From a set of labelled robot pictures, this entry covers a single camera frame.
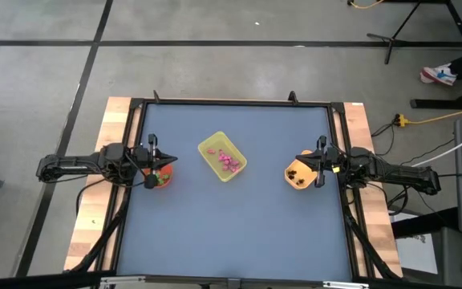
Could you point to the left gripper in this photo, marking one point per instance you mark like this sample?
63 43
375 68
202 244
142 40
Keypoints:
139 156

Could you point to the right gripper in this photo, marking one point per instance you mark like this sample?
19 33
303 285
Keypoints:
341 160

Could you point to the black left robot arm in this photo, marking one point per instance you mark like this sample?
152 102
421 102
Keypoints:
70 164

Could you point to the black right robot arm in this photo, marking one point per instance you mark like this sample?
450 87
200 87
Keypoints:
399 174

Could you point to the red-orange round bowl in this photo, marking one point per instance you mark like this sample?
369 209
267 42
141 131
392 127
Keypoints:
169 172

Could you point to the orange-yellow plastic basket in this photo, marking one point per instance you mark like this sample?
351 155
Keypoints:
299 166

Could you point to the translucent yellow rectangular bin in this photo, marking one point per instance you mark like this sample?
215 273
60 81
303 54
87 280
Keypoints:
215 164

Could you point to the yellow power plug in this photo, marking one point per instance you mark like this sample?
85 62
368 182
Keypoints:
402 120

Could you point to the white paper sheet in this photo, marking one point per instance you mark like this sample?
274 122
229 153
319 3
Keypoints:
415 253

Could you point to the black desk foot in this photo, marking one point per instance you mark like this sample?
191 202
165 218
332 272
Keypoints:
435 104

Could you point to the person's shoe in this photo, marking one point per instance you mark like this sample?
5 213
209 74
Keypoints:
439 75

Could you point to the dark grey case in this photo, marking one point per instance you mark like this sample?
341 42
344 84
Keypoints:
451 257

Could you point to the black frame clamp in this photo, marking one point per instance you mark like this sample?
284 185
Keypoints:
157 97
293 97

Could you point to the black table frame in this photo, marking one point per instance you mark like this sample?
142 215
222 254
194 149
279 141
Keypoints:
235 102

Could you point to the silver metal bracket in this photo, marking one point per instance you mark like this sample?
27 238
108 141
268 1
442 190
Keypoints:
345 285
122 281

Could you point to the black desk leg frame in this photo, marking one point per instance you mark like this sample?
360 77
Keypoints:
389 50

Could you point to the black camera rig bar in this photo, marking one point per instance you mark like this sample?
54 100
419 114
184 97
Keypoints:
54 279

